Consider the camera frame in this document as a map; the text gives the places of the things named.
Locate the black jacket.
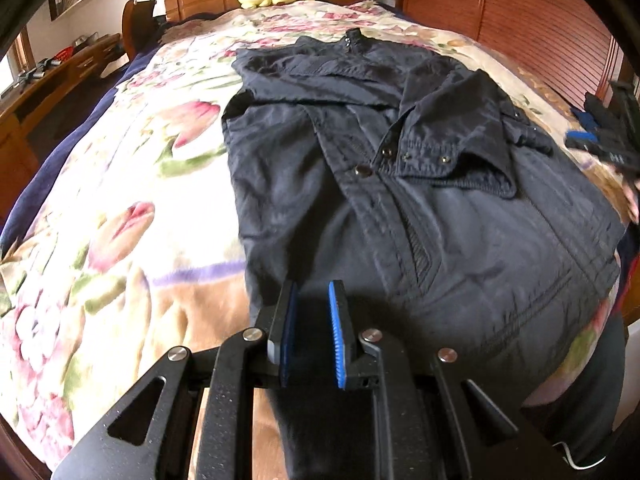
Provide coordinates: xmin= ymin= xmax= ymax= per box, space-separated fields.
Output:
xmin=222 ymin=29 xmax=625 ymax=466

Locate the person's right hand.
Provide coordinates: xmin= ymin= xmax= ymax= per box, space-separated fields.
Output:
xmin=622 ymin=179 xmax=640 ymax=224

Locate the wooden louvered wardrobe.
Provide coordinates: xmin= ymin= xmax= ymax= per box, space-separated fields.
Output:
xmin=395 ymin=0 xmax=634 ymax=105

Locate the floral bed blanket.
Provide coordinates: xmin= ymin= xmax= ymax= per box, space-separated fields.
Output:
xmin=1 ymin=1 xmax=626 ymax=469

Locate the long wooden desk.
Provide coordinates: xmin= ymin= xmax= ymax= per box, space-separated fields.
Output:
xmin=1 ymin=34 xmax=120 ymax=222

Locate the window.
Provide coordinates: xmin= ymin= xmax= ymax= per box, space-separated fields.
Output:
xmin=0 ymin=27 xmax=35 ymax=91

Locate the wooden chair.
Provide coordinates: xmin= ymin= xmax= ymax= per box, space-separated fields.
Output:
xmin=122 ymin=0 xmax=158 ymax=62

